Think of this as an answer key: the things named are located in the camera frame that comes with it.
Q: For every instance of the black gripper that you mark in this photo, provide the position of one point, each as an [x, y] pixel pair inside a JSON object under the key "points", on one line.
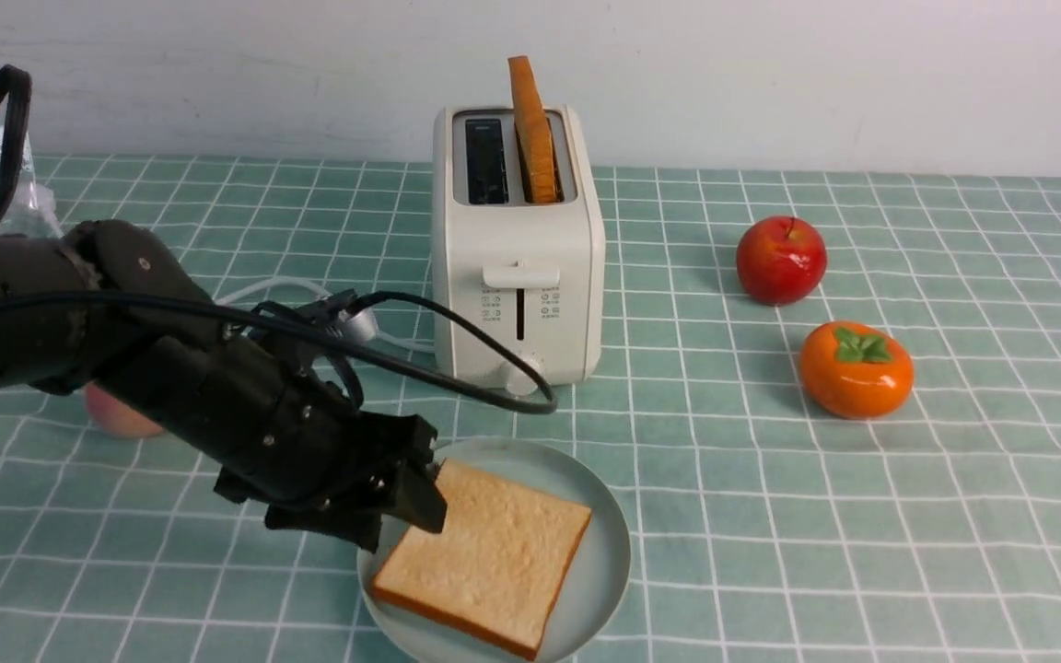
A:
{"points": [[286, 438]]}

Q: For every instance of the toast slice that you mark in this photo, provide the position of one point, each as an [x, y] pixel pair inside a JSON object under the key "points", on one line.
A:
{"points": [[499, 564], [536, 141]]}

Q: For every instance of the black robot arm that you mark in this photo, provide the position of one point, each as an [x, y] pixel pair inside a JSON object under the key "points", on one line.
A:
{"points": [[109, 305]]}

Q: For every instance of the light green round plate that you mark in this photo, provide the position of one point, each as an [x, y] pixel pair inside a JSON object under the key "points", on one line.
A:
{"points": [[594, 584]]}

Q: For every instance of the white two-slot toaster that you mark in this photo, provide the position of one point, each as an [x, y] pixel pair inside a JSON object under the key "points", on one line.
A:
{"points": [[531, 276]]}

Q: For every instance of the pink peach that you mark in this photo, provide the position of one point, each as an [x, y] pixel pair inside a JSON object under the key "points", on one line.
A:
{"points": [[115, 418]]}

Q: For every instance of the red apple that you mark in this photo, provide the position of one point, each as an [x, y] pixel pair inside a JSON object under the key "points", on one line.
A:
{"points": [[780, 260]]}

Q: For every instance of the orange persimmon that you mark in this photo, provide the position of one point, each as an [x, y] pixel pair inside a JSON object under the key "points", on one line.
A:
{"points": [[855, 372]]}

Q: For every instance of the green checkered tablecloth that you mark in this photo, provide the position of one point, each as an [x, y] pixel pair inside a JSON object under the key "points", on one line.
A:
{"points": [[764, 529]]}

